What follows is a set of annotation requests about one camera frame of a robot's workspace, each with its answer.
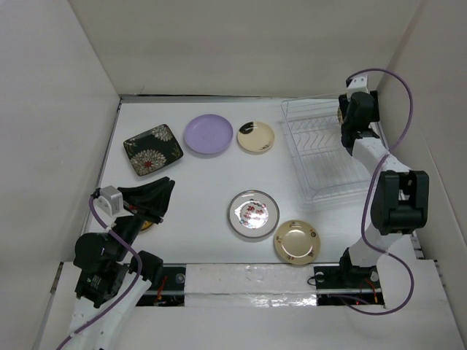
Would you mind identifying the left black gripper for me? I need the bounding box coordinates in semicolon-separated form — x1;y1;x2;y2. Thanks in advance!
111;174;175;259

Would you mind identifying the small yellow patterned plate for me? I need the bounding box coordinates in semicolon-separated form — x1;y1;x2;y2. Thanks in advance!
140;221;153;232

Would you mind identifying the black floral rectangular plate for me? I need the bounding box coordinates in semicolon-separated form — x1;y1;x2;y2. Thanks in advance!
123;124;184;176

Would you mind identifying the lilac round plate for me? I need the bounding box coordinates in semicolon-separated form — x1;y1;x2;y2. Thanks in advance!
183;114;234;155

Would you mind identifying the white plate with red characters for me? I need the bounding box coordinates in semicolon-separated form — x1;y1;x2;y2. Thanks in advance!
227;190;280;240

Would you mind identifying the cream plate with black patch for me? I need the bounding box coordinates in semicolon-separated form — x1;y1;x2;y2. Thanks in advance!
236;121;275;153

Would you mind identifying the cream plate with small flowers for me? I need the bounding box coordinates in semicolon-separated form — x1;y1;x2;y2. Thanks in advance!
274;220;321;265

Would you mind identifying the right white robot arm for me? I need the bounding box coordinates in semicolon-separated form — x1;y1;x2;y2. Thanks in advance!
337;91;429;287

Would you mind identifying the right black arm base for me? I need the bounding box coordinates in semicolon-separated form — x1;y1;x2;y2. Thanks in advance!
306;265;385;306

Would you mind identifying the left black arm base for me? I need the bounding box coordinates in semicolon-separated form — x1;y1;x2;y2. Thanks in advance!
136;265;186;307

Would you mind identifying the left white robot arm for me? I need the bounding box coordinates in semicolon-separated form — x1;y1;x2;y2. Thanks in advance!
58;176;175;349

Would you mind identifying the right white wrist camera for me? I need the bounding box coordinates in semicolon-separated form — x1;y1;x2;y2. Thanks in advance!
346;74;368;96

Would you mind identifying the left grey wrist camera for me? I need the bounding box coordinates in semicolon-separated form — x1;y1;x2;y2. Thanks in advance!
94;186;124;217

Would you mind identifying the white wire dish rack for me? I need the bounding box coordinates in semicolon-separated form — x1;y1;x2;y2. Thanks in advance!
281;96;371;203

